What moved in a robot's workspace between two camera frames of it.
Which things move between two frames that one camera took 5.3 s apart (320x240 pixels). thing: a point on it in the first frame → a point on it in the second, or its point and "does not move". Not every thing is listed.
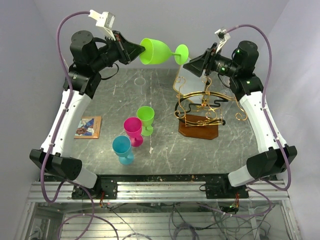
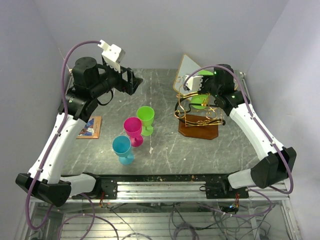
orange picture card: (89, 127) does not move
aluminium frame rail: (154, 193) does not move
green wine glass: (156, 52) → (201, 99)
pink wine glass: (133, 126) does not move
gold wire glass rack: (197, 112) does not move
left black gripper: (129, 50) → (129, 87)
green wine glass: (146, 114) does not move
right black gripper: (205, 61) → (205, 78)
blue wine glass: (121, 146) does not move
